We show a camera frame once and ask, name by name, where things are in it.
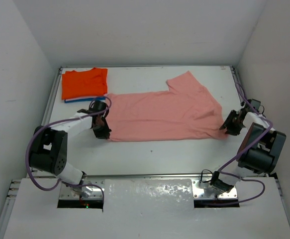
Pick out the pink t-shirt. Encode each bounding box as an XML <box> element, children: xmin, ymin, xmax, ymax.
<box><xmin>106</xmin><ymin>71</ymin><xmax>227</xmax><ymax>142</ymax></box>

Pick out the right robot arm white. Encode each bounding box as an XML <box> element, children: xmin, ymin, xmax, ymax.
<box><xmin>200</xmin><ymin>109</ymin><xmax>287</xmax><ymax>196</ymax></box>

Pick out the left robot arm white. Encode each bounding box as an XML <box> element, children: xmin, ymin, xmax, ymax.
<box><xmin>25</xmin><ymin>97</ymin><xmax>112</xmax><ymax>191</ymax></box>

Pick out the folded blue t-shirt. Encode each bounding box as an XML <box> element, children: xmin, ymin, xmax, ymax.
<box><xmin>64</xmin><ymin>96</ymin><xmax>105</xmax><ymax>104</ymax></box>

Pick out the folded white t-shirt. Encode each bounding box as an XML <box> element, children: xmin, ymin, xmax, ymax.
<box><xmin>64</xmin><ymin>95</ymin><xmax>103</xmax><ymax>102</ymax></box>

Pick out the folded orange t-shirt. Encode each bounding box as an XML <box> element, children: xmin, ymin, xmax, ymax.
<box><xmin>62</xmin><ymin>68</ymin><xmax>108</xmax><ymax>100</ymax></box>

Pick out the white foam front panel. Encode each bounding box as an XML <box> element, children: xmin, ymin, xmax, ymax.
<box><xmin>4</xmin><ymin>178</ymin><xmax>290</xmax><ymax>239</ymax></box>

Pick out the aluminium table frame rail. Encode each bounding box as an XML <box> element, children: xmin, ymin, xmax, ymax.
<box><xmin>0</xmin><ymin>65</ymin><xmax>285</xmax><ymax>239</ymax></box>

